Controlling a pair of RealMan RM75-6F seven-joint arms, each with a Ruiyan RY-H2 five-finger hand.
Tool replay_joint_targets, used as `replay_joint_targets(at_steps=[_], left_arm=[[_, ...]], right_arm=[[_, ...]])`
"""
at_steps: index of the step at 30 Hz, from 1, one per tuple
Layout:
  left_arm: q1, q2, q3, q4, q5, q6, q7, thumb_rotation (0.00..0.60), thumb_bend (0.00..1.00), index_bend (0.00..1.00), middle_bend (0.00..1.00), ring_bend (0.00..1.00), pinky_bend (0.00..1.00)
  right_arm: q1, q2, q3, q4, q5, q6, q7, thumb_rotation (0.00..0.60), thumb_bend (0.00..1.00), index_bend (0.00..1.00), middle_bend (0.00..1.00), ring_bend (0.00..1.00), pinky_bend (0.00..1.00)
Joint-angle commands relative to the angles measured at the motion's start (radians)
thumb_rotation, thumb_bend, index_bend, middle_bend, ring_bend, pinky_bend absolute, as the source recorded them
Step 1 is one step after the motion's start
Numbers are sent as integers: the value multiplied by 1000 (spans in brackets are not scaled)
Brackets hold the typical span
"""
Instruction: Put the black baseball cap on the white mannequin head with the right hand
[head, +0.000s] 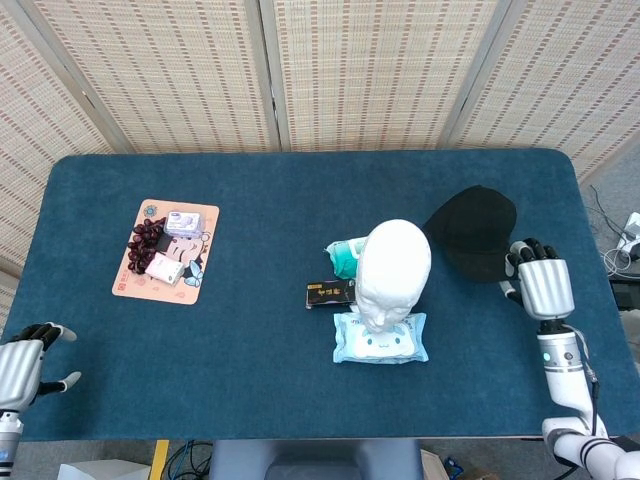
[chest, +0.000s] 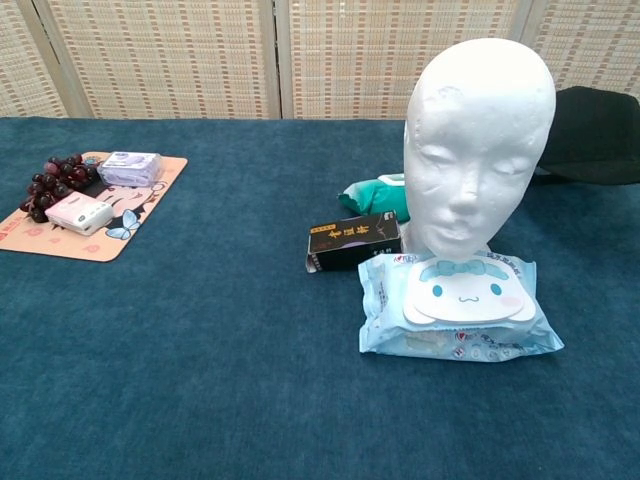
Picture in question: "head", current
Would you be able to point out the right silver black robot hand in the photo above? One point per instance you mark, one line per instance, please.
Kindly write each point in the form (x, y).
(545, 287)

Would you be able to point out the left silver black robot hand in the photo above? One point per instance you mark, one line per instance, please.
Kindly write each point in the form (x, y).
(17, 370)

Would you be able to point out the black baseball cap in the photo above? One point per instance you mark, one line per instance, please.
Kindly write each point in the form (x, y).
(475, 230)

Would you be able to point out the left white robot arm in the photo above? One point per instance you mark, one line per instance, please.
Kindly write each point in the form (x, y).
(9, 440)

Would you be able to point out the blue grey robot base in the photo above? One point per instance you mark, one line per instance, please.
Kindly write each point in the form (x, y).
(315, 460)

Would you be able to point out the white foam mannequin head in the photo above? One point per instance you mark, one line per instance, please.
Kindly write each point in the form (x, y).
(395, 265)

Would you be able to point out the black floor object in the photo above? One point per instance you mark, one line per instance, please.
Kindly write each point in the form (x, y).
(627, 297)

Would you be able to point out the white power adapter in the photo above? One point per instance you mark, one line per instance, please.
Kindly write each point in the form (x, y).
(631, 235)

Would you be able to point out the white box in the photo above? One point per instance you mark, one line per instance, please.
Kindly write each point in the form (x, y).
(100, 471)

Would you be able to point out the yellow strip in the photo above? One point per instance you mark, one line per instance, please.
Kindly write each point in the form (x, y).
(159, 460)

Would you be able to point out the light blue cartoon wipes pack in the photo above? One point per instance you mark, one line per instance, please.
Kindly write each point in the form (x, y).
(380, 347)

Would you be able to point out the bunch of dark grapes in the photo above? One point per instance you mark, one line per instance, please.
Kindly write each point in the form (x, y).
(142, 245)

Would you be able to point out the pink white tissue pack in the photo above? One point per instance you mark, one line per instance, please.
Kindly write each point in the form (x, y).
(164, 269)

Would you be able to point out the green wet wipes pack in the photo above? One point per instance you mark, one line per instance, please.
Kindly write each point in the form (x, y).
(345, 260)

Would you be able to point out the black box with gold print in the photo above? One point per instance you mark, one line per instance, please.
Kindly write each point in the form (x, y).
(327, 294)

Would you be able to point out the purple tissue pack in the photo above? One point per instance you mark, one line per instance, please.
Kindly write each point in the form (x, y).
(183, 223)

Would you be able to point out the orange cartoon tray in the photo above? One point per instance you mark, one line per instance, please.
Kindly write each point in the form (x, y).
(200, 240)

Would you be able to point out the woven bamboo folding screen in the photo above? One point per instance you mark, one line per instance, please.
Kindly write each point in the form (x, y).
(370, 70)

